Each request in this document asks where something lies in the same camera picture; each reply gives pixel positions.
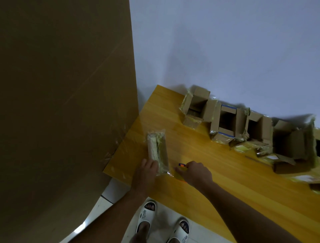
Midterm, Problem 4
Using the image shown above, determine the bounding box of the taped cardboard box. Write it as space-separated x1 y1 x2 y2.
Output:
144 129 173 176

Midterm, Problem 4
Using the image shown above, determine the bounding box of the person's right forearm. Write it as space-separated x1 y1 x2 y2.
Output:
197 181 303 243

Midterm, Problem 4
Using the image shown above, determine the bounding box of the person's right foot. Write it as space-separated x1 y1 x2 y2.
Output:
170 220 190 243

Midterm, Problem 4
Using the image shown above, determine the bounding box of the row of cardboard boxes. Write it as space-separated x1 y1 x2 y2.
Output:
179 86 320 195

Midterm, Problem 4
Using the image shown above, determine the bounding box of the large brown cardboard sheet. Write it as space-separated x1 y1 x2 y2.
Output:
0 0 139 243

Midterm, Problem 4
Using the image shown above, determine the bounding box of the yellow wooden table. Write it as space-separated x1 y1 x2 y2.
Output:
103 84 320 243

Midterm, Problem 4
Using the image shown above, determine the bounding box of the person's left hand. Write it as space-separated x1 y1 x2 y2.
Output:
131 158 159 195

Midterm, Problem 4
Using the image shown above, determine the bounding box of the orange dispenser with yellow tape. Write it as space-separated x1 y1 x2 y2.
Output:
172 163 194 185

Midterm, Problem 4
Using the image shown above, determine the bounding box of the person's right hand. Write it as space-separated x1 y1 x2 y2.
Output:
174 161 214 189

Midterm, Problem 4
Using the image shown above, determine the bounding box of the person's left forearm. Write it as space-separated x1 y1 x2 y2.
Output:
69 189 148 243

